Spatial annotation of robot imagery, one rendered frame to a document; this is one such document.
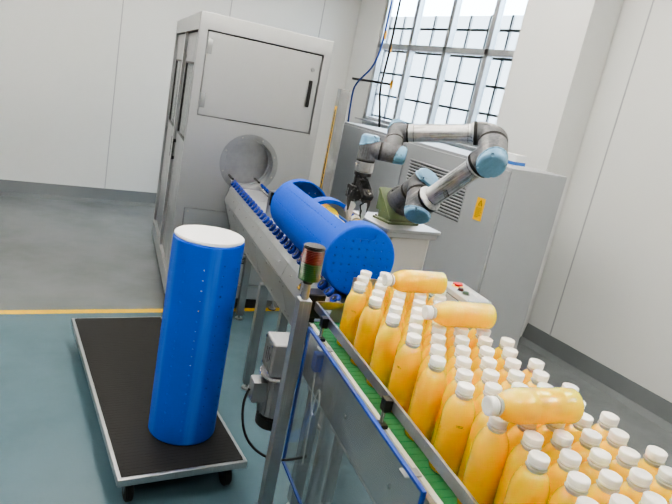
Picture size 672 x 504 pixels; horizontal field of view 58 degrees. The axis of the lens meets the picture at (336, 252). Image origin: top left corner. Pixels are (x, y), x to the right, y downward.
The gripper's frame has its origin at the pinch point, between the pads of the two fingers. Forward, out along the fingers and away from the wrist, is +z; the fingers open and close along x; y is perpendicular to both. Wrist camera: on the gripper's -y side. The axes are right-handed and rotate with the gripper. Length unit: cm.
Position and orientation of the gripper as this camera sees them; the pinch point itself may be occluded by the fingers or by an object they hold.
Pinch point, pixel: (354, 220)
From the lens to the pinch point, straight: 249.2
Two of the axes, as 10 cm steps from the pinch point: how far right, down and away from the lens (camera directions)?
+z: -2.0, 9.5, 2.6
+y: -3.2, -3.1, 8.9
